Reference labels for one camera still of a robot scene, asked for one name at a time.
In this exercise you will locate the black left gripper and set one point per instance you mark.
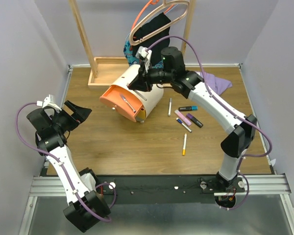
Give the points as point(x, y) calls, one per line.
point(79, 115)

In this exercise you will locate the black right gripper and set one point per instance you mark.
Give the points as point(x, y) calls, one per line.
point(140, 82)

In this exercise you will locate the red capped white marker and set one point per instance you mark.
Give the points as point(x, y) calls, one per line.
point(137, 93)

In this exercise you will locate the clear capped blue pen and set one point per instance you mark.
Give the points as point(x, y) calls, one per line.
point(128, 104)

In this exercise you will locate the grey silver marker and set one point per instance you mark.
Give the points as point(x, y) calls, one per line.
point(170, 107)

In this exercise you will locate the pink highlighter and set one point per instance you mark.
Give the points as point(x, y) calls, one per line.
point(183, 118)

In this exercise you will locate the blue capped white marker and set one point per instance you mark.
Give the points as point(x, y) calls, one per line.
point(183, 124)

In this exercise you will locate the black teal highlighter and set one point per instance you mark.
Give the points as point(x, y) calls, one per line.
point(188, 108)

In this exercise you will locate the black purple highlighter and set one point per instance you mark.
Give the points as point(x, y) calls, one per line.
point(194, 120)

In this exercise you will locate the yellow capped white marker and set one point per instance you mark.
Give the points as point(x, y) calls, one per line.
point(184, 144)

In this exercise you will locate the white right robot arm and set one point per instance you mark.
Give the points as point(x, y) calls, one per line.
point(239, 127)

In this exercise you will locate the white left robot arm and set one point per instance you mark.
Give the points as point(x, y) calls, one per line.
point(86, 207)

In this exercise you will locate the blue shark print cloth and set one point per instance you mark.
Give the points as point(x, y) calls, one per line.
point(128, 53)

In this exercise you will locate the wooden clothes rack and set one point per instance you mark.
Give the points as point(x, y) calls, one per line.
point(101, 74)

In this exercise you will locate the pink clothes hanger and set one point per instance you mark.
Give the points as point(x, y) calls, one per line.
point(156, 21)

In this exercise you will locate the purple folded cloth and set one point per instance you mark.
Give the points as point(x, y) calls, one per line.
point(218, 85)

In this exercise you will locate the orange clothes hanger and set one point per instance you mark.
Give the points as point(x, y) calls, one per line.
point(150, 2)

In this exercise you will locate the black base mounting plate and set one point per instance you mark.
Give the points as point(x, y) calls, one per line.
point(171, 189)

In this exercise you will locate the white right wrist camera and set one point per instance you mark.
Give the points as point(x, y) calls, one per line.
point(145, 55)

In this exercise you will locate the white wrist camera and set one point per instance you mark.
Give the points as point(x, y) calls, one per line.
point(145, 55)
point(49, 101)

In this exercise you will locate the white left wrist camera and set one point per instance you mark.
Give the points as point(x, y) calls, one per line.
point(49, 101)

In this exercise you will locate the aluminium frame rail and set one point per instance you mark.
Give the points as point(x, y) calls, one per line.
point(258, 185)

